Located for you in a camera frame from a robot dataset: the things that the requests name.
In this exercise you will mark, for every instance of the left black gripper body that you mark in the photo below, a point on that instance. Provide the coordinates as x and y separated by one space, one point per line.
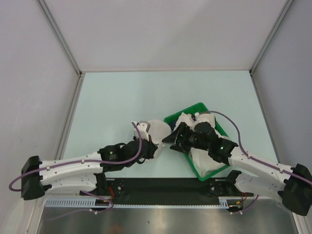
148 154

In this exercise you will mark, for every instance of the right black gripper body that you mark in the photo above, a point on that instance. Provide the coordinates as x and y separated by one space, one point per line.
189 139

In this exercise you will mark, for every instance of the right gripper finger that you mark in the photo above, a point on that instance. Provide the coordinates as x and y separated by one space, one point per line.
171 139
178 149

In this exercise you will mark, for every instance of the white mesh laundry bag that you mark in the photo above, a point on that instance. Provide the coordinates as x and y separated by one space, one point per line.
158 130

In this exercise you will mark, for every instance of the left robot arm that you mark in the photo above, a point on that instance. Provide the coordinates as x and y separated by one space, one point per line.
84 174

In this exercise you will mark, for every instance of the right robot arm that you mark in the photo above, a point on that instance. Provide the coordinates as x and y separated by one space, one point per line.
291 185

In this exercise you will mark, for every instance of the white bra in basket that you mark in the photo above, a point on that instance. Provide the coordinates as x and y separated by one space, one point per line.
203 163

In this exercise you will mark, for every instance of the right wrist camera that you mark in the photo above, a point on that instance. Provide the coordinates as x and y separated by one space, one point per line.
192 117

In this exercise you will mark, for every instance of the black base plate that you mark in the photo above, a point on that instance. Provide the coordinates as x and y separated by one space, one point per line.
167 191

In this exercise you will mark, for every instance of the light blue cable duct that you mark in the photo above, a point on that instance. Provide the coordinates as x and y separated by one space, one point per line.
70 202

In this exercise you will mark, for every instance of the left aluminium frame post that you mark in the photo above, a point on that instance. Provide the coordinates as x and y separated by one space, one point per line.
43 6

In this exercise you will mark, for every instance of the aluminium frame post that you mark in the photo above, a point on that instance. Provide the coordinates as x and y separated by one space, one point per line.
43 6
269 39

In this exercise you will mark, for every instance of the right aluminium frame post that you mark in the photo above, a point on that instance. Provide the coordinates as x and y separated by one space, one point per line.
269 39

